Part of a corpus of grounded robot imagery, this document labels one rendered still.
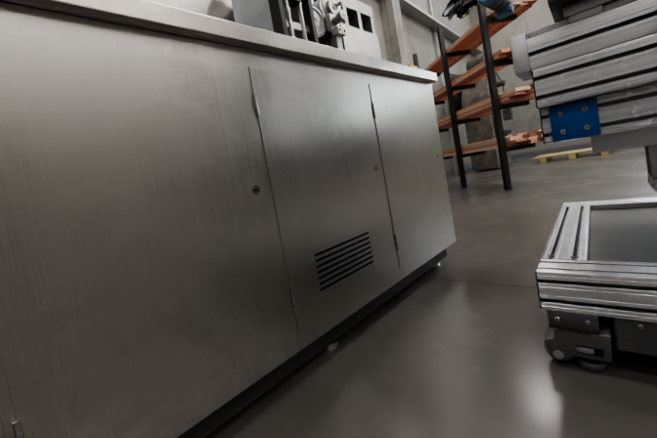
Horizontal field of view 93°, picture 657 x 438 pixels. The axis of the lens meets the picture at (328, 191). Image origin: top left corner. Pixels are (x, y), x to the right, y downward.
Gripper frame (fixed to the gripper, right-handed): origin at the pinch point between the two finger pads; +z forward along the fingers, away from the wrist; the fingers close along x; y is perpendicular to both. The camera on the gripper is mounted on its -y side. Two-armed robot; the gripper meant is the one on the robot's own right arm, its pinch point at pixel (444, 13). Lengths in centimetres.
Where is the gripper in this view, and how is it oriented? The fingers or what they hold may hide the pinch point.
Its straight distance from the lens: 198.7
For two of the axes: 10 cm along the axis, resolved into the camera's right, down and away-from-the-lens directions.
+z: -5.1, 0.6, 8.6
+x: 7.9, 4.3, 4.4
